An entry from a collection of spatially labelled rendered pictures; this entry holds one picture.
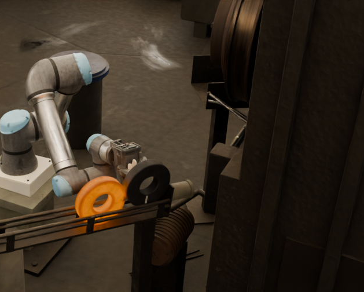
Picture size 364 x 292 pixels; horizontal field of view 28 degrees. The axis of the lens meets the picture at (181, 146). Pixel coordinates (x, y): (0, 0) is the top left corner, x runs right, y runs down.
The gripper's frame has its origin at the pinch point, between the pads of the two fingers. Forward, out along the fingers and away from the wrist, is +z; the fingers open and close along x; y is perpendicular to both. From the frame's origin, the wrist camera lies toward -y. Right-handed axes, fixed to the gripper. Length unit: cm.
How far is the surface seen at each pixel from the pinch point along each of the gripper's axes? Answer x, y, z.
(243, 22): 30, 44, 11
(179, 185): 12.2, -6.5, -1.5
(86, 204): -20.8, -2.6, 0.3
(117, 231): 27, -57, -81
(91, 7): 135, 4, -315
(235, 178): 14.0, 4.1, 26.7
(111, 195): -12.5, -2.2, 0.4
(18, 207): -18, -30, -74
